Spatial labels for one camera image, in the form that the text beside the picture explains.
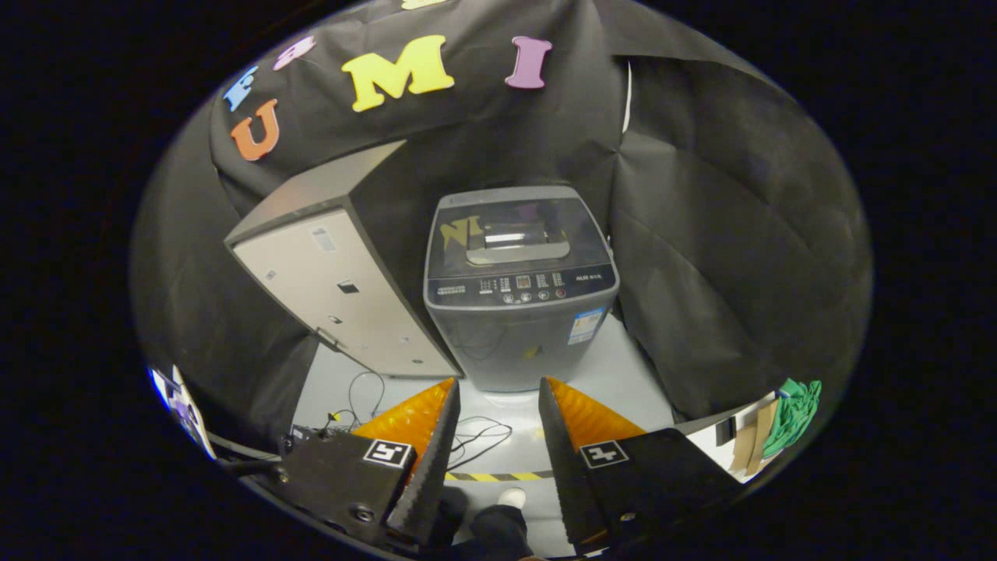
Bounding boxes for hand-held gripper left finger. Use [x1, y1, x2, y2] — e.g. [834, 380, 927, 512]
[269, 377, 462, 551]

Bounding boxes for person's leg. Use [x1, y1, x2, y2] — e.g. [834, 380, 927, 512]
[435, 487, 540, 561]

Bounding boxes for black floor cables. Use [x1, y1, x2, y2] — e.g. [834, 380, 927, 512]
[319, 370, 515, 472]

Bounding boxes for white printed board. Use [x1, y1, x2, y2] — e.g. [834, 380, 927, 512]
[148, 365, 217, 460]

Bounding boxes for grey cabinet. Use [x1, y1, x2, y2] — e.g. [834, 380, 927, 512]
[224, 140, 462, 379]

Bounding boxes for brown cardboard pieces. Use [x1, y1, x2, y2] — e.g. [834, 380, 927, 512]
[728, 400, 780, 476]

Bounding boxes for green cloth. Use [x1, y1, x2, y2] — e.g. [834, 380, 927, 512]
[762, 378, 823, 459]

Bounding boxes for black backdrop cloth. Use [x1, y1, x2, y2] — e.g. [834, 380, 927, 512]
[129, 0, 873, 454]

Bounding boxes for yellow black floor tape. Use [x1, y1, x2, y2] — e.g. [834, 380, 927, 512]
[444, 470, 555, 483]

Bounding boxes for grey board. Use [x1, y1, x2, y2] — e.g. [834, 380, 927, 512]
[674, 390, 780, 484]

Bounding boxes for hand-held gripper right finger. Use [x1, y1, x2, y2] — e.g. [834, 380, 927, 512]
[537, 376, 745, 547]

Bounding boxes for grey washing machine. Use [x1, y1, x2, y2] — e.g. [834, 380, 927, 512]
[423, 185, 621, 393]

